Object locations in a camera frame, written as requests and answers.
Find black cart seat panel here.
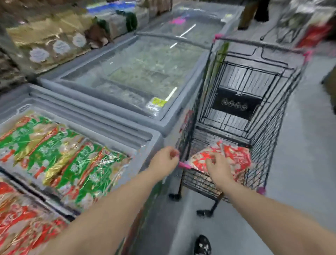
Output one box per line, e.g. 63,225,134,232
211,87,263,120

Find red round sticker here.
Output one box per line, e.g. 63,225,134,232
180,110,194,133

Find person's black right shoe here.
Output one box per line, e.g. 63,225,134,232
194,234,212,255

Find person's left hand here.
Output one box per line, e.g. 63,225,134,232
148,146,180,182

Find tan snack bag white label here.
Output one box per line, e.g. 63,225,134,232
8,26,53,73
65,15,90,53
44,21,73,62

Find green dumpling packet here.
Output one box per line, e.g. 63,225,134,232
0,113,57,163
14,126,84,184
68,150,132,211
43,142,105,200

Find grey freezer with loose dumplings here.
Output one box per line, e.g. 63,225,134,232
36,31,213,137

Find black wire shopping cart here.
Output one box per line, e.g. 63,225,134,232
169,33,313,218

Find red dumpling packet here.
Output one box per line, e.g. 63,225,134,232
185,140,226,175
222,143,254,183

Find person's right forearm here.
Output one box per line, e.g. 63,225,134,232
220,181,336,255

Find person's right hand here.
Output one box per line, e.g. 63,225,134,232
205,152,236,189

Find tan bread bag green band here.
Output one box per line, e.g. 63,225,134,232
96,13,126,40
117,6,150,33

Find clear bags of brown pastries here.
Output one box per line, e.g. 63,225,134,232
149,0,174,16

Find clear frozen bags blue print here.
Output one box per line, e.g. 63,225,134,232
97,84,147,108

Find red box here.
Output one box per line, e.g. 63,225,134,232
298,23,332,49

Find grey metal shelf rack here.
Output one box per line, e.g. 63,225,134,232
0,0,174,87

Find clear sleeve with yellow tags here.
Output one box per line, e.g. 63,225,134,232
146,97,168,116

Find white plastic freezer basket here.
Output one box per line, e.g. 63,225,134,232
0,173,77,255
0,105,140,213

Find person's left forearm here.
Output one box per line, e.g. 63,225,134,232
39,171,163,255

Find grey freezer with green front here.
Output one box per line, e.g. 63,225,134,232
0,83,165,255

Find wooden display stand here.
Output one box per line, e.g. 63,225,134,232
237,0,259,31

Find red dumpling packets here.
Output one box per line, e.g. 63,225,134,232
0,181,69,255

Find grey metal trolley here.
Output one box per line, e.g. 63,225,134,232
260,0,336,44

